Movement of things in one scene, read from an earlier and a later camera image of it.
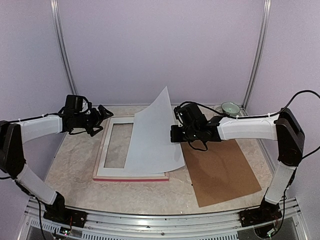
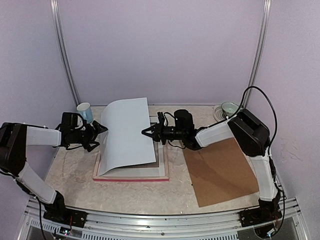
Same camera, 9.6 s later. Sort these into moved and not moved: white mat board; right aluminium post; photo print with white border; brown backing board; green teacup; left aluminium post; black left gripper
Moved: white mat board; black left gripper; photo print with white border
Not moved: right aluminium post; left aluminium post; green teacup; brown backing board
